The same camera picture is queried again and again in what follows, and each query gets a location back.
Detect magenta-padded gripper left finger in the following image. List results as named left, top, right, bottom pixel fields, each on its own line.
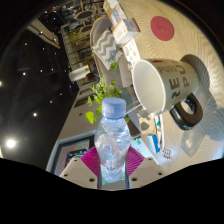
left=58, top=145, right=102, bottom=190

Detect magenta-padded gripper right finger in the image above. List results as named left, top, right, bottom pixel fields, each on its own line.
left=124, top=145, right=166, bottom=190

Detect clear blue-capped water bottle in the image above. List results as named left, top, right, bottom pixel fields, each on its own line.
left=93, top=96, right=132, bottom=184

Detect window with festive decals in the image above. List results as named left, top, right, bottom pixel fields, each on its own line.
left=46, top=131, right=98, bottom=176

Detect pill blister pack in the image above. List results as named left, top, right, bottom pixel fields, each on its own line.
left=161, top=147, right=173, bottom=161

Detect blue white card pack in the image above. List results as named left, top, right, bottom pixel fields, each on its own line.
left=146, top=133, right=162, bottom=155

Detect green potted plant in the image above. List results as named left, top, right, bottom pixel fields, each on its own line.
left=84, top=61, right=135, bottom=125

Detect person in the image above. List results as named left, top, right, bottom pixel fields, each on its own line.
left=85, top=71, right=100, bottom=83

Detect white round column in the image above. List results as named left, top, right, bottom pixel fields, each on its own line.
left=67, top=64, right=92, bottom=83

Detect ceiling spot lights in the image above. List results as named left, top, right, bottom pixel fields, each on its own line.
left=0, top=6, right=68, bottom=151

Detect illustrated paper sheet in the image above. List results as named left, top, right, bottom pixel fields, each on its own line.
left=122, top=38, right=143, bottom=71

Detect grey white chevron cushion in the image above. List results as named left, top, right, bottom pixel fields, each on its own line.
left=91, top=27, right=122, bottom=70

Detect white orange carton box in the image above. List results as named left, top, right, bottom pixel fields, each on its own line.
left=111, top=17, right=141, bottom=45

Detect flat round red coaster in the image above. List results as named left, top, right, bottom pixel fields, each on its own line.
left=149, top=15, right=176, bottom=42

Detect grey curved sofa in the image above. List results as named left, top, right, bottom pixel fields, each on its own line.
left=88, top=16, right=135, bottom=88

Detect group of dining chairs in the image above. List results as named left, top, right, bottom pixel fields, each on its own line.
left=62, top=0, right=105, bottom=35

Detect white paper napkin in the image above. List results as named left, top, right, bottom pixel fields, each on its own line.
left=102, top=0, right=120, bottom=13

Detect white mug with black handle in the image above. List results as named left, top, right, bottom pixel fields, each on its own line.
left=131, top=57, right=205, bottom=131

